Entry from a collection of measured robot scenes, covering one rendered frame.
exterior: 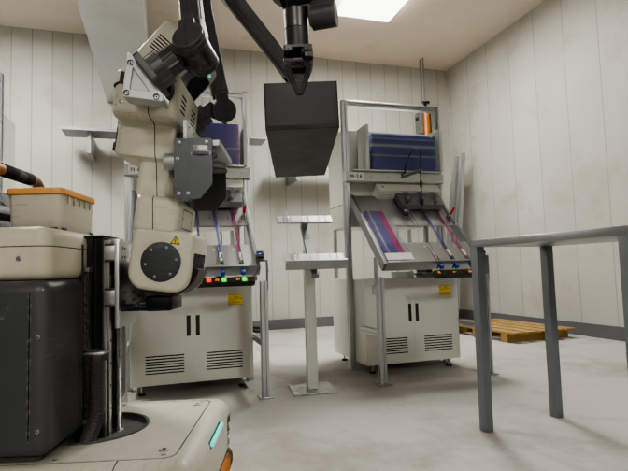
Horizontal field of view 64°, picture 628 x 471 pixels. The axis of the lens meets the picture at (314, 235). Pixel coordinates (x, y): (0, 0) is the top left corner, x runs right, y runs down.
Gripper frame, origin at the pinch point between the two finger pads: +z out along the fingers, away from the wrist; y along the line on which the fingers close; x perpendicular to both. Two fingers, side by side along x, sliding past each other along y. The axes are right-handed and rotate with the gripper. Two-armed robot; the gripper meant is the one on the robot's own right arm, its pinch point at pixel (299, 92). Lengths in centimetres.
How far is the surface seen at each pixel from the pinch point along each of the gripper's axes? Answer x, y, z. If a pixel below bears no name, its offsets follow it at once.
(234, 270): 36, 162, 37
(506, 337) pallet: -183, 328, 106
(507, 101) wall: -253, 435, -146
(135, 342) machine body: 95, 179, 75
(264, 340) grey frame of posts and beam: 21, 168, 77
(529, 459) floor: -77, 66, 112
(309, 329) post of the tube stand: -4, 179, 73
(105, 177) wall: 207, 442, -80
